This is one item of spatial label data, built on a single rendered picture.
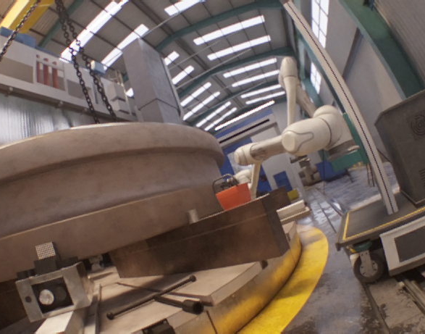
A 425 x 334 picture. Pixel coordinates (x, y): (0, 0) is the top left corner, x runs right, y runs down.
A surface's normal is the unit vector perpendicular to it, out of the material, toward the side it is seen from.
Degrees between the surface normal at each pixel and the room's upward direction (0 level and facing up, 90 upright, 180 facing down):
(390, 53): 90
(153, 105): 90
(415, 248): 90
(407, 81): 90
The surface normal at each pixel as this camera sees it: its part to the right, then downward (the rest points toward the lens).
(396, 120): -0.54, 0.05
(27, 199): 0.37, -0.29
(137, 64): -0.35, -0.04
